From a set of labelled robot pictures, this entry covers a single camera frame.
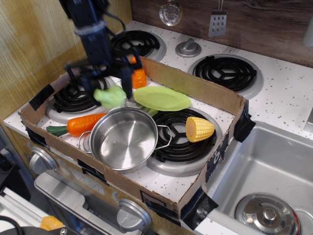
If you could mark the stove burner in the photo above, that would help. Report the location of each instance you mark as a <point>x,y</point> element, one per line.
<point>72,101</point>
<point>147,44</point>
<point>181,158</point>
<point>231,71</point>

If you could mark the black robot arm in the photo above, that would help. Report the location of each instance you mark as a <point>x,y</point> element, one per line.
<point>87,14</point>

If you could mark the orange toy carrot with leaves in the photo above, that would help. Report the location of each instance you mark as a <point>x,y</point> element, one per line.
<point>76,126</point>

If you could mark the silver center stove knob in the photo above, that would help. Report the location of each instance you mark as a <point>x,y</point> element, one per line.
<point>131,103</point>

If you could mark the hanging silver strainer ladle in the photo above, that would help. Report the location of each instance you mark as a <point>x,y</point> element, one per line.
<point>170,12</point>

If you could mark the orange yellow object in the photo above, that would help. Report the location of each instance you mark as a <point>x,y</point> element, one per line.
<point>50,223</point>

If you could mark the silver left oven knob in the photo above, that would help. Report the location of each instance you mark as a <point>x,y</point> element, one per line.
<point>41,161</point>

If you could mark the orange toy carrot tip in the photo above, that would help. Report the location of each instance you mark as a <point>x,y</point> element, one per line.
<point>139,78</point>

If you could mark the steel pot lid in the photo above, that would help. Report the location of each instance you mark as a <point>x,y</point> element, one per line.
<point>268,214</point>

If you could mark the silver oven door handle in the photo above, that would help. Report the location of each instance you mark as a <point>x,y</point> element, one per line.
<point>94,213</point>

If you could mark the green toy broccoli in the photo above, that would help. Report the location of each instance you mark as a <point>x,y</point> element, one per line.
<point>110,98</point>

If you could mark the front left stove burner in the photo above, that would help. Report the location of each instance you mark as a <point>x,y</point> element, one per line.
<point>72,101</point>

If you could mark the silver stove knob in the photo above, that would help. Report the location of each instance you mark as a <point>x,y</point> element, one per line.
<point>131,103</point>
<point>188,49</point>

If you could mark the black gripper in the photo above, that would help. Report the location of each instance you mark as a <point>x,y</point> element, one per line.
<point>103,59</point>

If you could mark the silver oven knob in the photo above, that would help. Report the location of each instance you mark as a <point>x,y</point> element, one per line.
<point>131,216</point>
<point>41,161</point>

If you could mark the stainless steel pot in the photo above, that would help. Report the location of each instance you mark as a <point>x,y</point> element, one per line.
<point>124,139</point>

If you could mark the back right stove burner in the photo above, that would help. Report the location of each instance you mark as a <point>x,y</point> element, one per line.
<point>231,71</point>

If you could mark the cardboard fence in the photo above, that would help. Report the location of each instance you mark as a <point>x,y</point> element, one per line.
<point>165,209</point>

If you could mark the light green plastic plate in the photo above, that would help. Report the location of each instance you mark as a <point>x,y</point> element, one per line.
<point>161,98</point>

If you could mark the back left stove burner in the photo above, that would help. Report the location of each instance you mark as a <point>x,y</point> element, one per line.
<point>147,44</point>

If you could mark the silver right oven knob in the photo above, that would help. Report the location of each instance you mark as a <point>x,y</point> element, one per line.
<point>131,216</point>

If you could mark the hanging silver spatula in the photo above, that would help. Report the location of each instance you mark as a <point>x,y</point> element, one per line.
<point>218,20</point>

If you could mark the yellow toy corn cob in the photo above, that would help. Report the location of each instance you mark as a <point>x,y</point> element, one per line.
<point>198,129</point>

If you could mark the silver top stove knob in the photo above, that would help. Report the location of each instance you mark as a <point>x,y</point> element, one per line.
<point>188,49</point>

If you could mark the grey faucet base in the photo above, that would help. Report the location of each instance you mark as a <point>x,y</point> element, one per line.
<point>308,37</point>

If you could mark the silver sink basin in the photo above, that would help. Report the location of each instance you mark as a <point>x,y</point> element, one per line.
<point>269,160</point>

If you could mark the front right stove burner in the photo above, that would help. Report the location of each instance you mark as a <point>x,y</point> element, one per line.
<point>181,158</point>

